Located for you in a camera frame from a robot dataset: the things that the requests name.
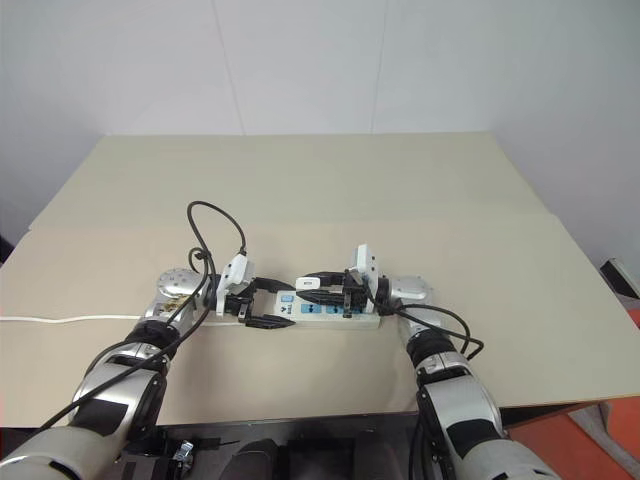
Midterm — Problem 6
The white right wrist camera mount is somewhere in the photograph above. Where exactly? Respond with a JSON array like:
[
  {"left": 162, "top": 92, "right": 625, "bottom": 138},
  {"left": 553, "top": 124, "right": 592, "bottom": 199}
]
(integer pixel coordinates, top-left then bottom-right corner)
[{"left": 348, "top": 243, "right": 385, "bottom": 297}]

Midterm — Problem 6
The black and white frame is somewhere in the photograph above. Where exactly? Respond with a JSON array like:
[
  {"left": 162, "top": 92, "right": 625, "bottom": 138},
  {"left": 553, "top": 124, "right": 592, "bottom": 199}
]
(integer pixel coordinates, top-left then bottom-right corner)
[{"left": 598, "top": 256, "right": 640, "bottom": 302}]

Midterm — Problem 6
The white power strip cord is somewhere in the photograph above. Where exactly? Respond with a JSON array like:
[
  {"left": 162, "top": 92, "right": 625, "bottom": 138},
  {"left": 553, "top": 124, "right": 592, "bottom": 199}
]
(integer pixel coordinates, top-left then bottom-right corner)
[{"left": 0, "top": 313, "right": 242, "bottom": 329}]

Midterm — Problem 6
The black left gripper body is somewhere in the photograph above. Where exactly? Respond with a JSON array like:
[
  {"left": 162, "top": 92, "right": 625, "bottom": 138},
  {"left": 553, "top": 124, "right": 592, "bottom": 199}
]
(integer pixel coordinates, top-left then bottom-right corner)
[{"left": 223, "top": 282, "right": 262, "bottom": 324}]

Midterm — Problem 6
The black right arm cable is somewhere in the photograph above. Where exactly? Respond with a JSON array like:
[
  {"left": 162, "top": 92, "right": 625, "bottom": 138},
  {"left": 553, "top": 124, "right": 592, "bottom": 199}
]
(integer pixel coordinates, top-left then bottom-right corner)
[{"left": 393, "top": 304, "right": 485, "bottom": 362}]

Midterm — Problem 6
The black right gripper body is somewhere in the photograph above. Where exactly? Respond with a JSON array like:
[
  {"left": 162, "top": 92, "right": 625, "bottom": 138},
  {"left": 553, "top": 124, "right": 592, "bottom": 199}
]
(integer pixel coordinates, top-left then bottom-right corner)
[{"left": 341, "top": 270, "right": 377, "bottom": 321}]

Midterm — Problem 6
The dark rounded shape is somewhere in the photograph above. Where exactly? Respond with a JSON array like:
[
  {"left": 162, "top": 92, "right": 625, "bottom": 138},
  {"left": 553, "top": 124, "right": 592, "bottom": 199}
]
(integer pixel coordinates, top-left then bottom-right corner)
[{"left": 233, "top": 437, "right": 282, "bottom": 480}]

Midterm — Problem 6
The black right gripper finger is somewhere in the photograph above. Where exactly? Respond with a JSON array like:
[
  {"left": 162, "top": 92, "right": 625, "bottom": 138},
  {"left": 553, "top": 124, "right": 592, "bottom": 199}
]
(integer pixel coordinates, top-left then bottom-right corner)
[
  {"left": 301, "top": 290, "right": 347, "bottom": 307},
  {"left": 302, "top": 269, "right": 347, "bottom": 290}
]

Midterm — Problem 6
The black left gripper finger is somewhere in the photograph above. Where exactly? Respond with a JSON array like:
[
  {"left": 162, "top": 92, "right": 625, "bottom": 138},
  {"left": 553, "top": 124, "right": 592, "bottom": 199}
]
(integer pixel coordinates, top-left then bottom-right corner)
[
  {"left": 248, "top": 276, "right": 295, "bottom": 300},
  {"left": 238, "top": 313, "right": 297, "bottom": 331}
]

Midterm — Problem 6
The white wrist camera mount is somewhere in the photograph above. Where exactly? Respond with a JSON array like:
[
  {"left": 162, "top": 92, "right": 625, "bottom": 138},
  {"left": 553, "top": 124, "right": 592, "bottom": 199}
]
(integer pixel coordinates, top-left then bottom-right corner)
[
  {"left": 215, "top": 254, "right": 257, "bottom": 317},
  {"left": 348, "top": 243, "right": 385, "bottom": 297}
]

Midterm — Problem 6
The dark object at wall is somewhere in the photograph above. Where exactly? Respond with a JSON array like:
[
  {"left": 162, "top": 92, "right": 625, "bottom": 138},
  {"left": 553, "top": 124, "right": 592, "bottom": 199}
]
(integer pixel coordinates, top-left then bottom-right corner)
[{"left": 0, "top": 218, "right": 16, "bottom": 269}]

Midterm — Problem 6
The small silver metal clip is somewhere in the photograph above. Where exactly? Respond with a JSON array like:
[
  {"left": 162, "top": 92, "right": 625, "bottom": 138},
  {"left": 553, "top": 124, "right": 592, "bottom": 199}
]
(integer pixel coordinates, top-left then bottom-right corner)
[{"left": 171, "top": 438, "right": 196, "bottom": 471}]

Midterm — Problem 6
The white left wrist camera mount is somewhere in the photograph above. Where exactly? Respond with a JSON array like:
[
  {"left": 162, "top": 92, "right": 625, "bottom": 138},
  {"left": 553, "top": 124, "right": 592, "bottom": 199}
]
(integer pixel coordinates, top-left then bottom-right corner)
[{"left": 215, "top": 254, "right": 257, "bottom": 317}]

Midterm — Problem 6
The white power strip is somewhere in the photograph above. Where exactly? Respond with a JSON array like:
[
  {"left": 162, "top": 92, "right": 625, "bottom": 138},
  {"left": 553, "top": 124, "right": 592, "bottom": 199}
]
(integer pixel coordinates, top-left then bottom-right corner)
[{"left": 212, "top": 288, "right": 384, "bottom": 335}]

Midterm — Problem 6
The orange floor mat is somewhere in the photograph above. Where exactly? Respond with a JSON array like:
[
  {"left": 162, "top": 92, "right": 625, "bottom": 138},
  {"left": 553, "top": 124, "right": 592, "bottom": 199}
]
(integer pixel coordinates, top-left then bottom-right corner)
[{"left": 501, "top": 398, "right": 640, "bottom": 480}]

